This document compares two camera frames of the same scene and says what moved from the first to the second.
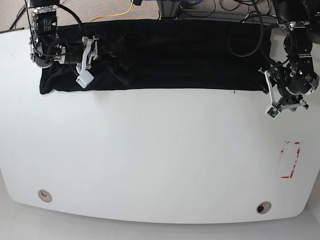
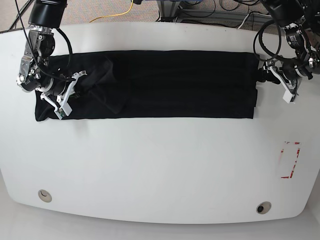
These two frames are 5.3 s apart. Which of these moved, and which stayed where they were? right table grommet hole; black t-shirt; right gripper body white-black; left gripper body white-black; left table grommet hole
Moved: right gripper body white-black; left gripper body white-black; black t-shirt
Stayed: left table grommet hole; right table grommet hole
